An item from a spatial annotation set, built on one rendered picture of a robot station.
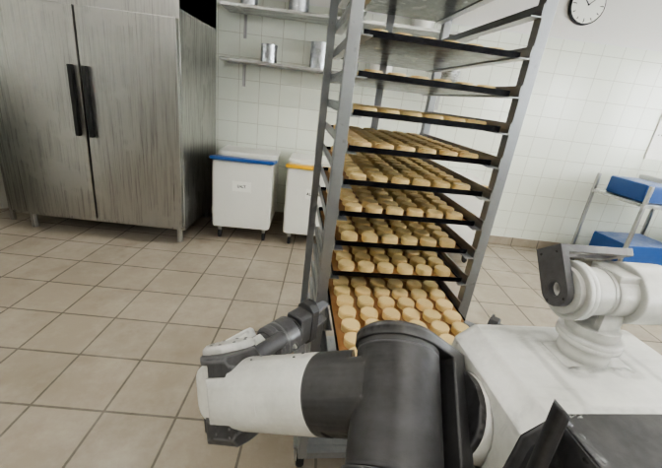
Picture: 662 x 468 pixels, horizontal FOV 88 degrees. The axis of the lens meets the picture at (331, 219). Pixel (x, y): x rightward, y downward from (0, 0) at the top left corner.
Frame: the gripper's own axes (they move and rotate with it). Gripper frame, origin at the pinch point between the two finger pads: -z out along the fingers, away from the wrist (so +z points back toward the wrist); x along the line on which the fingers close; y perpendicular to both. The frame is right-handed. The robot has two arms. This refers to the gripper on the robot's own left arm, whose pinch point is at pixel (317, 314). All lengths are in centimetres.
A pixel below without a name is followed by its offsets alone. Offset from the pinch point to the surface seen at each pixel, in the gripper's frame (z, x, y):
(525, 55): -39, 71, -24
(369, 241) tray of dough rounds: -19.2, 17.1, -1.3
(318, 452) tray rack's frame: -10, -64, -1
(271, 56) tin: -162, 79, 210
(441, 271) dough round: -35.4, 9.2, -18.9
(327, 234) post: -6.2, 20.8, 4.8
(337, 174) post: -6.9, 37.4, 4.5
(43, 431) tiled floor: 50, -79, 88
